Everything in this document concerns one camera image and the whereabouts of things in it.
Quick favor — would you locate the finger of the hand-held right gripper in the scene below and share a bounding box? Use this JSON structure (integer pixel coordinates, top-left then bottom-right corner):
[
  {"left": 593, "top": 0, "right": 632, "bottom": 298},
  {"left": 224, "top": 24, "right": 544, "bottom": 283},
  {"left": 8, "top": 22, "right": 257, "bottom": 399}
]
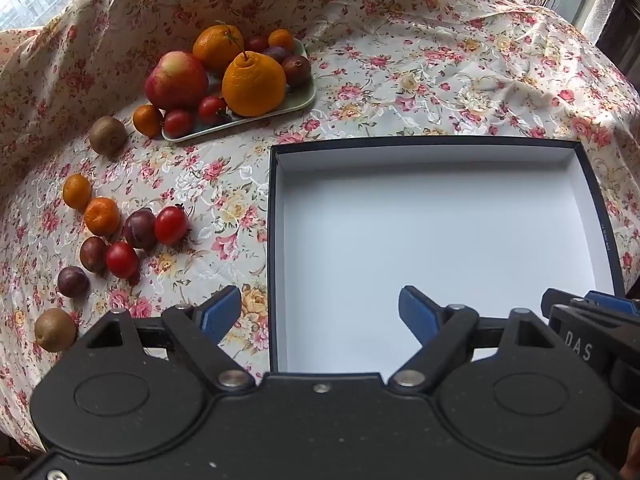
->
[
  {"left": 570, "top": 297, "right": 640, "bottom": 319},
  {"left": 541, "top": 287, "right": 630, "bottom": 311}
]

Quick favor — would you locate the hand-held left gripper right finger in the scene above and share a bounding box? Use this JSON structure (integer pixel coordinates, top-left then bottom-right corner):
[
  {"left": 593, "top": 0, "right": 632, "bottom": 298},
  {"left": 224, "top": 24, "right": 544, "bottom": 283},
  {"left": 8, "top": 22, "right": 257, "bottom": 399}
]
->
[{"left": 387, "top": 285, "right": 557, "bottom": 393}]

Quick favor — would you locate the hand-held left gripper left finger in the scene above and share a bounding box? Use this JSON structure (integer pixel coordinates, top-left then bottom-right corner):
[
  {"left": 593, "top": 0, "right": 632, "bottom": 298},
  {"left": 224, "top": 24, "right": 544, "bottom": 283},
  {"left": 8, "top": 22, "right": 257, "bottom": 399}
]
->
[{"left": 79, "top": 285, "right": 257, "bottom": 394}]

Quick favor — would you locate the white box with dark rim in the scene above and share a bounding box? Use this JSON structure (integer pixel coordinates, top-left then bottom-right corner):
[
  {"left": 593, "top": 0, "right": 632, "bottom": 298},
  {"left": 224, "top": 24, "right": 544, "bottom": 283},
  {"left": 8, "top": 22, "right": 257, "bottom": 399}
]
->
[{"left": 267, "top": 136, "right": 627, "bottom": 374}]

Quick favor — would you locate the cherry tomato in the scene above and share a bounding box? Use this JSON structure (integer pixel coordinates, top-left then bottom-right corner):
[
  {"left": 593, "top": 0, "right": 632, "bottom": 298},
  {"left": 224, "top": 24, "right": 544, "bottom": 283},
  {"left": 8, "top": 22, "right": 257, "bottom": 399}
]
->
[
  {"left": 163, "top": 109, "right": 195, "bottom": 138},
  {"left": 198, "top": 95, "right": 228, "bottom": 125},
  {"left": 105, "top": 241, "right": 140, "bottom": 279},
  {"left": 154, "top": 204, "right": 190, "bottom": 246}
]

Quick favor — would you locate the red purple plum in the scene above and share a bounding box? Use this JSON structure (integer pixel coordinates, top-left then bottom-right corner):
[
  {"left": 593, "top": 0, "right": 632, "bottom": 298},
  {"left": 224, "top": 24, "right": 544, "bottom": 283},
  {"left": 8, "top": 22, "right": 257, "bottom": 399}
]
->
[{"left": 122, "top": 207, "right": 158, "bottom": 250}]

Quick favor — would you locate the red brown plum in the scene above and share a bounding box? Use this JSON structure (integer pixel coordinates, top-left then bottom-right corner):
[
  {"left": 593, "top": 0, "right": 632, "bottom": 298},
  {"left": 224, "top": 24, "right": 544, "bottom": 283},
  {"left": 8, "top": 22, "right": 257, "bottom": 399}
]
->
[{"left": 79, "top": 236, "right": 109, "bottom": 275}]

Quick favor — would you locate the dark purple plum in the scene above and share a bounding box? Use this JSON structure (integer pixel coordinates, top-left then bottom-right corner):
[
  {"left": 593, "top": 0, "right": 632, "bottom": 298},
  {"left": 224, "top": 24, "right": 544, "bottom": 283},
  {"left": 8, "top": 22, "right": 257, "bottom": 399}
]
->
[{"left": 57, "top": 266, "right": 91, "bottom": 299}]

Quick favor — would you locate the brown kiwi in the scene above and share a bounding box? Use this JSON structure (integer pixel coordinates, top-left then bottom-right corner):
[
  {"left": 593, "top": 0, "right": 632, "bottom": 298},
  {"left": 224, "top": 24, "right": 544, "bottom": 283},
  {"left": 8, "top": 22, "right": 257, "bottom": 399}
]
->
[
  {"left": 89, "top": 116, "right": 128, "bottom": 157},
  {"left": 34, "top": 307, "right": 78, "bottom": 353}
]

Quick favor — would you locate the small mandarin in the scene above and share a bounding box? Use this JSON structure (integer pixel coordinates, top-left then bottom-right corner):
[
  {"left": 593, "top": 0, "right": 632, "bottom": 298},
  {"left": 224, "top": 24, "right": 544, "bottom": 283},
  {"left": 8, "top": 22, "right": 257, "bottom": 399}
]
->
[
  {"left": 62, "top": 173, "right": 93, "bottom": 211},
  {"left": 267, "top": 28, "right": 295, "bottom": 52},
  {"left": 83, "top": 197, "right": 121, "bottom": 237},
  {"left": 132, "top": 103, "right": 165, "bottom": 138}
]

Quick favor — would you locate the pale green plate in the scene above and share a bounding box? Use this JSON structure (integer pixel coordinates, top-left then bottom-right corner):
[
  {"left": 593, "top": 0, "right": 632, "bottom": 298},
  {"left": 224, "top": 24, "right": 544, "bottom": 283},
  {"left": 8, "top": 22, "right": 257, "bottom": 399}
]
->
[{"left": 161, "top": 37, "right": 317, "bottom": 143}]

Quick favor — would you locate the large bumpy orange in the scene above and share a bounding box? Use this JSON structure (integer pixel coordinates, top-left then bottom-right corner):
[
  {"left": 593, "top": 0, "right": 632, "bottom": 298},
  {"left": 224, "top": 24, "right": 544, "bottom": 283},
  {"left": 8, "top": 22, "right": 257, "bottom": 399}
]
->
[{"left": 221, "top": 52, "right": 287, "bottom": 117}]

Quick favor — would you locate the red apple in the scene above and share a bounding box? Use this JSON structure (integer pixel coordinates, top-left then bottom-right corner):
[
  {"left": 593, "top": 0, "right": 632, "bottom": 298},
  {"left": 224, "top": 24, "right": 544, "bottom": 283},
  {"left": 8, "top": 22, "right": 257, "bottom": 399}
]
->
[{"left": 144, "top": 51, "right": 210, "bottom": 111}]

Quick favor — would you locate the floral tablecloth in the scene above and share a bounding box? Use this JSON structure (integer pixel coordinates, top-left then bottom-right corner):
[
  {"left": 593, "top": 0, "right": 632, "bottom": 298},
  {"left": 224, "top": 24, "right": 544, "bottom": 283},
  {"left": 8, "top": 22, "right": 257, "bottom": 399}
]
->
[{"left": 0, "top": 0, "right": 640, "bottom": 456}]

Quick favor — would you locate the plum on plate right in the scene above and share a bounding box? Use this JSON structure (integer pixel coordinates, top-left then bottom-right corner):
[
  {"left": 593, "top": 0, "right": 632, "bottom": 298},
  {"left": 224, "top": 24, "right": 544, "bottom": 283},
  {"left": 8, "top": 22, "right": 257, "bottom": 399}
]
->
[{"left": 281, "top": 55, "right": 312, "bottom": 88}]

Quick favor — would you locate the dark furniture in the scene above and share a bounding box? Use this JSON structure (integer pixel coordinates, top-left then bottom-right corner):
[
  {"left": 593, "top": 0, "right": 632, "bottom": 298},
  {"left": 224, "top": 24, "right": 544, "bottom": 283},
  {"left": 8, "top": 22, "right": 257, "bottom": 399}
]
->
[{"left": 597, "top": 0, "right": 640, "bottom": 78}]

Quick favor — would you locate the round orange with stem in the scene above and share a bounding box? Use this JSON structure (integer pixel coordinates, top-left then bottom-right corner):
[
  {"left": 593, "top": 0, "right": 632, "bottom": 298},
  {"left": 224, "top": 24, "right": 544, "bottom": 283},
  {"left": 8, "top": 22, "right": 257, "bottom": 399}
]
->
[{"left": 192, "top": 21, "right": 246, "bottom": 75}]

